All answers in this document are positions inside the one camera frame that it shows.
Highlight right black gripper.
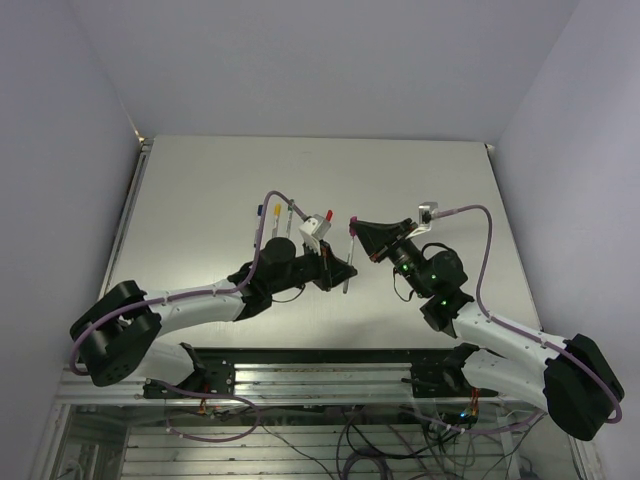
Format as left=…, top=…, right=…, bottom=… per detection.
left=352, top=218, right=431, bottom=298

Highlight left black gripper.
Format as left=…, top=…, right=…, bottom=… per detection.
left=269, top=238, right=357, bottom=295

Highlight purple marker pen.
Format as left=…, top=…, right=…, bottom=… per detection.
left=342, top=234, right=355, bottom=295

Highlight purple pen cap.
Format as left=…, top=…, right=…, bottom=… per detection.
left=349, top=216, right=358, bottom=238

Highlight green marker pen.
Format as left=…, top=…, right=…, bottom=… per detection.
left=285, top=201, right=294, bottom=239

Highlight yellow marker pen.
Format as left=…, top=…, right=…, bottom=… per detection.
left=271, top=210, right=281, bottom=239

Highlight blue marker pen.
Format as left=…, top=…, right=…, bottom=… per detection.
left=253, top=210, right=262, bottom=248

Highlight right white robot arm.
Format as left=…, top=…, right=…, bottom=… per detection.
left=350, top=219, right=624, bottom=441

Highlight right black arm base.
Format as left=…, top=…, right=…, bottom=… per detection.
left=401, top=343, right=480, bottom=398

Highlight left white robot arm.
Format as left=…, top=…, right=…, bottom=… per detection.
left=69, top=237, right=357, bottom=397

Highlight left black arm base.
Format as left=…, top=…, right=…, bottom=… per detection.
left=135, top=342, right=235, bottom=399

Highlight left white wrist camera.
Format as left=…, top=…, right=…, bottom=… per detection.
left=298, top=215, right=331, bottom=255

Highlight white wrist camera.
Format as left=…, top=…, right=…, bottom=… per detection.
left=412, top=202, right=439, bottom=236
left=298, top=215, right=331, bottom=255

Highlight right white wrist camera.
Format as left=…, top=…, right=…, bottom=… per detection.
left=412, top=202, right=439, bottom=236

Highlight aluminium frame rail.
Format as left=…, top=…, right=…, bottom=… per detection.
left=56, top=363, right=471, bottom=405

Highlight loose cables under table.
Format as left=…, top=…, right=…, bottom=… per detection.
left=164, top=397, right=531, bottom=480

